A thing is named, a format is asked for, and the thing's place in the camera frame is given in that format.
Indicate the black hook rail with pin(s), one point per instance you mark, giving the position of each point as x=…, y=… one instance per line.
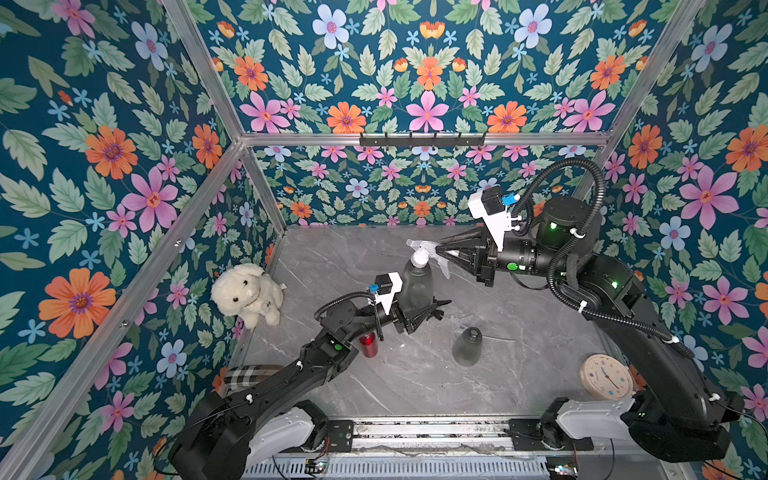
x=409, y=140

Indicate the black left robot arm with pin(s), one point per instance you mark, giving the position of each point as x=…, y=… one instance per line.
x=214, y=443

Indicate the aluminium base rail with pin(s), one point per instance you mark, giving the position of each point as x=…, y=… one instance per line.
x=302, y=430

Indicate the aluminium frame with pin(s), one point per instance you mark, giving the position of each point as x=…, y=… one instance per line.
x=125, y=185

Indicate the plaid fabric cloth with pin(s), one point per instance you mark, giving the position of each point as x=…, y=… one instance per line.
x=243, y=377

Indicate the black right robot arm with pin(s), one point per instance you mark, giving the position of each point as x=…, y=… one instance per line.
x=550, y=231

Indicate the round beige wall clock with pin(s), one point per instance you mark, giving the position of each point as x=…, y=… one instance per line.
x=606, y=378

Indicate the white spray nozzle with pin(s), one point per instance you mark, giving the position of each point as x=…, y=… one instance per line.
x=424, y=251

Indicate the grey translucent spray bottle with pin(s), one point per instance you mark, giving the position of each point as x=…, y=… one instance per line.
x=417, y=291

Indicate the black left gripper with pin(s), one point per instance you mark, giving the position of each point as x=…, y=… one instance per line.
x=399, y=322

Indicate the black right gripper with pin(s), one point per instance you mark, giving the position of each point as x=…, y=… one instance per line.
x=488, y=260

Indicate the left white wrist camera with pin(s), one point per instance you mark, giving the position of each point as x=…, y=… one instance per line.
x=385, y=288

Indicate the white plush teddy bear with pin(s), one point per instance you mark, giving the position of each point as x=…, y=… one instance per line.
x=246, y=291

